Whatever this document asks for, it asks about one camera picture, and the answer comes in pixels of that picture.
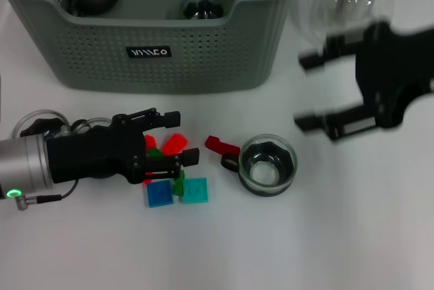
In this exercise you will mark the green toy brick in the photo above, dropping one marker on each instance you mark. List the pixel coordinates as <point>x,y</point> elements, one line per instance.
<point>178,186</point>
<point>154,153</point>

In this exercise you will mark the glass teapot with black lid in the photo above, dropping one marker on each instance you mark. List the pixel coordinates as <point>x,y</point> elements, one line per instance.
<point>342,5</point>

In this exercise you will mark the orange-red sloped brick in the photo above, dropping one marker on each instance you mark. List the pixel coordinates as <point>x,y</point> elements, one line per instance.
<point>174,143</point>

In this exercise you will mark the blue square flat brick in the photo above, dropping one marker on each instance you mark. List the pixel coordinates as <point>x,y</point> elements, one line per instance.
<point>160,193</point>

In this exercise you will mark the grey-green perforated storage bin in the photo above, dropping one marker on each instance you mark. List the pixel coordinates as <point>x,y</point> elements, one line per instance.
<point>210,66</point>

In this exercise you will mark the glass teacup with black base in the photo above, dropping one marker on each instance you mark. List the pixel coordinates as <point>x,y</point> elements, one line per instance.
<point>201,7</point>
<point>40,124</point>
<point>98,120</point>
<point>264,171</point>

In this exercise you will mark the teal square flat brick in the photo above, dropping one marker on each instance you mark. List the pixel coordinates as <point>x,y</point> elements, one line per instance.
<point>195,190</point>

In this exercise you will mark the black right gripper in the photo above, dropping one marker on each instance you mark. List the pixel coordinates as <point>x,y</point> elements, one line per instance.
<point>390,66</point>

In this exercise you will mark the dark red long brick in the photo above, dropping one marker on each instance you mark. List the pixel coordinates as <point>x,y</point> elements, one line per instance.
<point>217,143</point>

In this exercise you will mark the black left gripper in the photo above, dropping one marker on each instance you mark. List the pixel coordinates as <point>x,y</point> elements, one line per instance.
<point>95,154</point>

